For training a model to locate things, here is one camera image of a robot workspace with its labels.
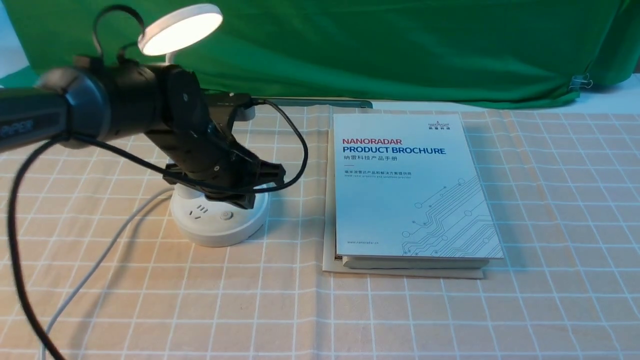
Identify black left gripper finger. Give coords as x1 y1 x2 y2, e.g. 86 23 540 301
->
247 158 286 188

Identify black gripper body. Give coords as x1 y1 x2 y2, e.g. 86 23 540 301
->
145 67 261 197

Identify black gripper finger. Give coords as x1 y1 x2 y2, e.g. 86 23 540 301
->
220 190 256 210

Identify white desk lamp with sockets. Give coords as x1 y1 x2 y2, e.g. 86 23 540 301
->
137 3 271 248

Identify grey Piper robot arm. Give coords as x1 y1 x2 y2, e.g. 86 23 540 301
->
0 62 286 210

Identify grey metal bar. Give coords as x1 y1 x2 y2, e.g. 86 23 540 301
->
254 96 374 109

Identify white product brochure book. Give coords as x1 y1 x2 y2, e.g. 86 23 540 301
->
332 113 505 270

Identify beige checkered tablecloth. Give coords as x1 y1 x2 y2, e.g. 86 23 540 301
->
14 105 639 360

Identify green backdrop cloth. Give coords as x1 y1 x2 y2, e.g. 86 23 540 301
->
0 0 640 110

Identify silver binder clip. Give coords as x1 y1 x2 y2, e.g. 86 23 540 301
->
567 73 594 92

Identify white lamp power cord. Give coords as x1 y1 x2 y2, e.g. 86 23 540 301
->
40 187 175 360

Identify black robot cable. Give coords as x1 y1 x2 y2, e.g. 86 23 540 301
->
7 5 309 360

